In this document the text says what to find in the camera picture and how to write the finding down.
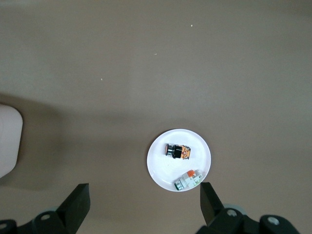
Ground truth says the white round plate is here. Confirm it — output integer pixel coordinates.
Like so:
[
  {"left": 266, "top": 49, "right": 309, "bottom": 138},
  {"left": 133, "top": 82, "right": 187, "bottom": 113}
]
[{"left": 146, "top": 129, "right": 212, "bottom": 192}]

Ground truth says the brown table mat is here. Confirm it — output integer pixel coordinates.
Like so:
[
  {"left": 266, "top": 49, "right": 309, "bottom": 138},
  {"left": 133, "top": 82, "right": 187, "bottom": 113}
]
[{"left": 0, "top": 0, "right": 312, "bottom": 234}]

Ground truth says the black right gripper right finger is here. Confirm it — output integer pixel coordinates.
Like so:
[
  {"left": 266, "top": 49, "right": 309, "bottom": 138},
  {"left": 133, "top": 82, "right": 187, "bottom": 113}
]
[{"left": 196, "top": 182, "right": 300, "bottom": 234}]

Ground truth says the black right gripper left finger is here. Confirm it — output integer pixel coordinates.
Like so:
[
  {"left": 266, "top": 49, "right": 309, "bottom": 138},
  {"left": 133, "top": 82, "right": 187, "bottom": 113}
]
[{"left": 0, "top": 183, "right": 91, "bottom": 234}]

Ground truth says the pink storage box white lid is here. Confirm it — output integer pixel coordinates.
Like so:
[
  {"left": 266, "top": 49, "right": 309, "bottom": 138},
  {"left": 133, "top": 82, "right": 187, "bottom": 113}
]
[{"left": 0, "top": 103, "right": 24, "bottom": 180}]

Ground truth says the orange black push-button switch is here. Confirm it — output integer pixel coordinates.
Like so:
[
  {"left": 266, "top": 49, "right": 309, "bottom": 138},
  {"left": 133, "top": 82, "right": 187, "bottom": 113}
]
[{"left": 163, "top": 143, "right": 191, "bottom": 160}]

